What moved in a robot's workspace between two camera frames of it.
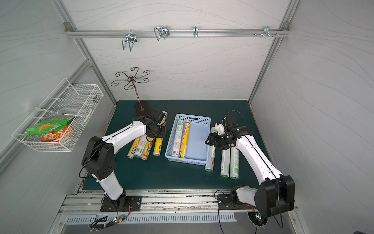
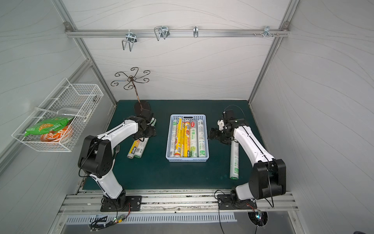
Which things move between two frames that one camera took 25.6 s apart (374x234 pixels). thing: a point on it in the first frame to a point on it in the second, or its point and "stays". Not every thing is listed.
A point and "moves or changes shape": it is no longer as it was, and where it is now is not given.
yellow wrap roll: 184,140 stays
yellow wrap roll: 148,146 to 178,138
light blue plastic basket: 198,140 moves or changes shape
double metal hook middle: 161,31 stays
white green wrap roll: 211,154 to 201,139
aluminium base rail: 88,202 stays
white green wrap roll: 225,162 to 193,138
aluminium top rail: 177,33 stays
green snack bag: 48,126 stays
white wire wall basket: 59,121 stays
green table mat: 173,154 stays
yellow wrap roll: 158,142 to 187,139
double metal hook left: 131,39 stays
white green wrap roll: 177,139 moves or changes shape
